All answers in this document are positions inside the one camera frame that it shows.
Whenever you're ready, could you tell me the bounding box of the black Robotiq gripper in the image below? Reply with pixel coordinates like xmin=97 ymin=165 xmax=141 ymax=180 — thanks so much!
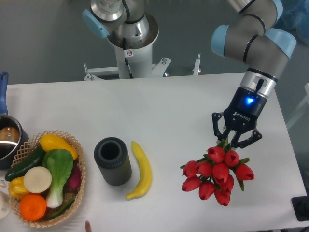
xmin=211 ymin=87 xmax=267 ymax=148

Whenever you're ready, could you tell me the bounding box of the red tulip bouquet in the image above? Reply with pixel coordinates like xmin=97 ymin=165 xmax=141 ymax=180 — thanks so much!
xmin=181 ymin=140 xmax=255 ymax=206

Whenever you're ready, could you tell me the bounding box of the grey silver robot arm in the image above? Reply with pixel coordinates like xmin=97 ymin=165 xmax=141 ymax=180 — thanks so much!
xmin=82 ymin=0 xmax=296 ymax=149

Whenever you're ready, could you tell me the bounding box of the dark grey ribbed vase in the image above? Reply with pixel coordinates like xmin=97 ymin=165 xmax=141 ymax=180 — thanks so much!
xmin=94 ymin=137 xmax=132 ymax=186

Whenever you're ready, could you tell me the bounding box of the fingertip at bottom edge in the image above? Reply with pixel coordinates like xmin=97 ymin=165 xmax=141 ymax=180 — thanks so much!
xmin=84 ymin=220 xmax=92 ymax=232

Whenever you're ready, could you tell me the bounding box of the yellow banana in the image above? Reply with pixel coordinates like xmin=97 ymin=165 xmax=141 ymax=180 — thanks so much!
xmin=126 ymin=141 xmax=152 ymax=200

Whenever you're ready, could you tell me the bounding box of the black device at edge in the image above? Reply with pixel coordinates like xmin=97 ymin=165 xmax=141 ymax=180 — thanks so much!
xmin=291 ymin=196 xmax=309 ymax=221

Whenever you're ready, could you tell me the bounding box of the blue plastic bag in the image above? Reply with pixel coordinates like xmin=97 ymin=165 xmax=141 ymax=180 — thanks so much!
xmin=274 ymin=0 xmax=309 ymax=46

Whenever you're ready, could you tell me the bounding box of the purple sweet potato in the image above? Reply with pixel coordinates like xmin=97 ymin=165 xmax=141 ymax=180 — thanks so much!
xmin=67 ymin=163 xmax=82 ymax=190

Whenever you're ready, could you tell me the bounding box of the green bok choy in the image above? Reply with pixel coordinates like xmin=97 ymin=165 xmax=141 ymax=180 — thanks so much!
xmin=42 ymin=149 xmax=73 ymax=208

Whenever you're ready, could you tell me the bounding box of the green chili pepper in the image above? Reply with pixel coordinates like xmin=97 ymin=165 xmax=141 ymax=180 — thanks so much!
xmin=45 ymin=198 xmax=75 ymax=220

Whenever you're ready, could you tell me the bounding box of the yellow squash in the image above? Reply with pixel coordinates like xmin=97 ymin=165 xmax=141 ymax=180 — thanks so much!
xmin=40 ymin=134 xmax=79 ymax=160

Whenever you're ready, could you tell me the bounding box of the green cucumber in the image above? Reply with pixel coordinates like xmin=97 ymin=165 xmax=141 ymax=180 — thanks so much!
xmin=5 ymin=145 xmax=46 ymax=182

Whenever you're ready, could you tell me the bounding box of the white round radish slice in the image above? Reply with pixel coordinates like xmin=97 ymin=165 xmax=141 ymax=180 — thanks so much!
xmin=24 ymin=166 xmax=52 ymax=193

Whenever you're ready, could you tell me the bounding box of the woven wicker basket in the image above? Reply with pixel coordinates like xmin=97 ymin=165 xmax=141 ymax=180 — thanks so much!
xmin=9 ymin=130 xmax=86 ymax=228

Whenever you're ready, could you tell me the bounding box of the orange fruit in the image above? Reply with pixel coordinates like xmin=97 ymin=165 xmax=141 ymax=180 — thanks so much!
xmin=19 ymin=194 xmax=47 ymax=221

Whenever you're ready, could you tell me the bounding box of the yellow bell pepper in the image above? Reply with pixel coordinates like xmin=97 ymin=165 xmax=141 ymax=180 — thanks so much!
xmin=9 ymin=176 xmax=30 ymax=200

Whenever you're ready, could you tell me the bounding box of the garlic clove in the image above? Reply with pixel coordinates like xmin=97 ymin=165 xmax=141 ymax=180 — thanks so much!
xmin=0 ymin=180 xmax=6 ymax=188

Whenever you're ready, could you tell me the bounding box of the white round object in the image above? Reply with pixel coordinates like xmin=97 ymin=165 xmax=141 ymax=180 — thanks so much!
xmin=0 ymin=191 xmax=11 ymax=219

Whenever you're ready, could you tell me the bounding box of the white frame at right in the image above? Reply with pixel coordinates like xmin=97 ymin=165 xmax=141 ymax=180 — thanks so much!
xmin=286 ymin=83 xmax=309 ymax=130

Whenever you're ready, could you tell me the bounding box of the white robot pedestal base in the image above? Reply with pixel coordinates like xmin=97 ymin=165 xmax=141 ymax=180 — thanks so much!
xmin=83 ymin=12 xmax=202 ymax=82

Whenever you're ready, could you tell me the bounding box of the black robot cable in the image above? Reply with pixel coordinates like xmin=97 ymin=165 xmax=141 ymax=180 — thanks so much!
xmin=121 ymin=37 xmax=134 ymax=79

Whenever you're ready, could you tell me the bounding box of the blue saucepan with handle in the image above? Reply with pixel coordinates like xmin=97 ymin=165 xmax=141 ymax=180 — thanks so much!
xmin=0 ymin=72 xmax=28 ymax=170

